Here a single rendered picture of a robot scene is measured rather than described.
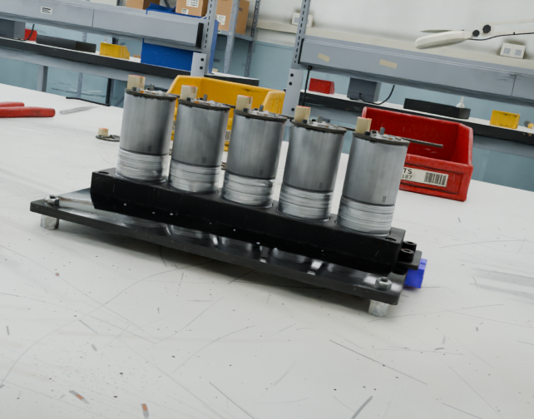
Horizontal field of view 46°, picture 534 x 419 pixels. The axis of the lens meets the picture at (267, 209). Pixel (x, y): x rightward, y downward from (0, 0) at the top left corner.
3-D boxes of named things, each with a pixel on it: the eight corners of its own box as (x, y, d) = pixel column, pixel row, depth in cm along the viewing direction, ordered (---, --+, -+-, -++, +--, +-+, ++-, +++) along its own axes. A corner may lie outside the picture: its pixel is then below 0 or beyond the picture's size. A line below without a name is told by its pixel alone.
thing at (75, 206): (408, 273, 30) (413, 250, 30) (393, 324, 23) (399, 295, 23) (112, 200, 34) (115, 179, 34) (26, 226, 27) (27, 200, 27)
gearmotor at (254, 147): (259, 229, 28) (279, 116, 27) (210, 217, 29) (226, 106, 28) (274, 219, 31) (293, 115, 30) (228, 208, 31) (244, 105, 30)
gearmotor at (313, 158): (319, 244, 28) (341, 129, 27) (267, 230, 28) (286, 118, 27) (330, 232, 30) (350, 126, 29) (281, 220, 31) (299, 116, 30)
